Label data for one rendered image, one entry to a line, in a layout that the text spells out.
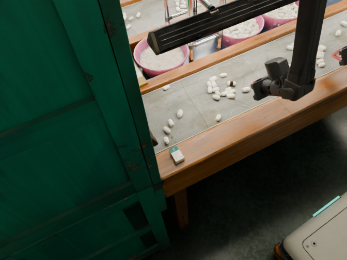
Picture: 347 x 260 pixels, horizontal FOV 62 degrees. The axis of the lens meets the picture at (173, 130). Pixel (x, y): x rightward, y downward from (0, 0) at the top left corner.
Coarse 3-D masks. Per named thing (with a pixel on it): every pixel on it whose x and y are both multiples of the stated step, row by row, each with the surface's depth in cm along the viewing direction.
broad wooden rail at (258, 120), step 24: (336, 72) 126; (312, 96) 119; (336, 96) 121; (240, 120) 114; (264, 120) 114; (288, 120) 116; (312, 120) 130; (192, 144) 109; (216, 144) 109; (240, 144) 111; (264, 144) 124; (168, 168) 104; (192, 168) 107; (216, 168) 118; (168, 192) 114
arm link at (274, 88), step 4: (276, 80) 93; (280, 80) 92; (272, 84) 96; (276, 84) 94; (280, 84) 92; (272, 88) 96; (276, 88) 94; (272, 92) 97; (276, 92) 95; (280, 96) 96
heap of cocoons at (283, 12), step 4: (292, 4) 160; (280, 8) 158; (284, 8) 158; (288, 8) 158; (292, 8) 157; (296, 8) 156; (268, 12) 157; (272, 12) 157; (276, 12) 156; (280, 12) 156; (284, 12) 156; (288, 12) 155; (292, 12) 155; (296, 12) 157; (272, 16) 155; (276, 16) 154; (280, 16) 154; (284, 16) 154; (288, 16) 153; (292, 16) 154; (296, 16) 153; (264, 20) 155; (280, 24) 152
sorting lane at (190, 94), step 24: (336, 24) 147; (264, 48) 141; (336, 48) 137; (216, 72) 134; (240, 72) 133; (264, 72) 132; (144, 96) 128; (168, 96) 127; (192, 96) 126; (240, 96) 124; (192, 120) 119; (168, 144) 113
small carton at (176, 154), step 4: (172, 148) 107; (176, 148) 107; (172, 152) 106; (176, 152) 106; (180, 152) 106; (172, 156) 105; (176, 156) 105; (180, 156) 105; (176, 160) 104; (180, 160) 104
